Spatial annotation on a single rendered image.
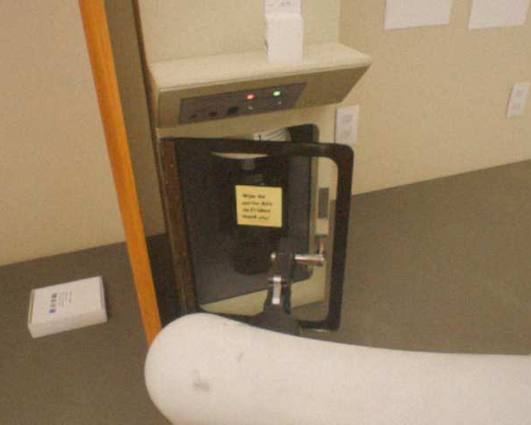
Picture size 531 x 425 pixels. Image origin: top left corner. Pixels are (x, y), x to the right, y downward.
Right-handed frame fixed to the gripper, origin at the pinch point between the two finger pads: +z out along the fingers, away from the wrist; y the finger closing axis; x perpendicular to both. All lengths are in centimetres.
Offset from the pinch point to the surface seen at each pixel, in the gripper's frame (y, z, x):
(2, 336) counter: -26, -1, 61
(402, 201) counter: -26, 66, -29
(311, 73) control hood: 29.7, 5.1, -3.2
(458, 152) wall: -20, 89, -49
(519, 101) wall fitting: -4, 98, -68
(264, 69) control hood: 31.0, 1.9, 3.3
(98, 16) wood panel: 39.6, -5.6, 22.8
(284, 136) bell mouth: 13.3, 19.7, 2.3
